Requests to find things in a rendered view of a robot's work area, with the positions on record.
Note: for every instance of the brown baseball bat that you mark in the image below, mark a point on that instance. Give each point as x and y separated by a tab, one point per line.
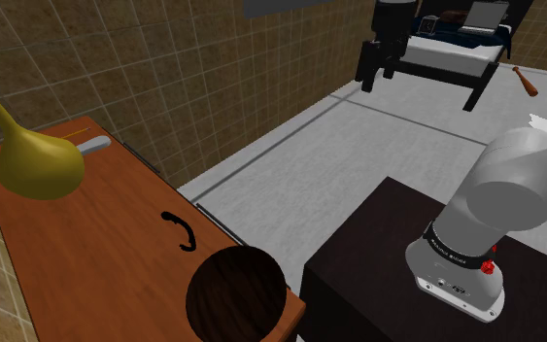
525	83

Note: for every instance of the thin yellow pencil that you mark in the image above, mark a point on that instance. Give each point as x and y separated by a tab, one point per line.
76	133

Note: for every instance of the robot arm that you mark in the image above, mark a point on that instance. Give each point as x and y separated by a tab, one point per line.
486	194

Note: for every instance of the black curved object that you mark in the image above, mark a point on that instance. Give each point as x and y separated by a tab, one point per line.
188	232

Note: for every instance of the yellow long-necked vase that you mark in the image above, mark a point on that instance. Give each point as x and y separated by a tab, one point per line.
36	166

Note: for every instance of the dark brown round bowl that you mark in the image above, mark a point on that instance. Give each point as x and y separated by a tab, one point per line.
235	298

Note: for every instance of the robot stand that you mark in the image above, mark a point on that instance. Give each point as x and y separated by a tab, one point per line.
363	265

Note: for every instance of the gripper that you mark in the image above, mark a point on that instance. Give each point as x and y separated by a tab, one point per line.
394	23

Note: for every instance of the black framed bed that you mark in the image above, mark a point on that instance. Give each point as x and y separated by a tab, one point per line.
448	52

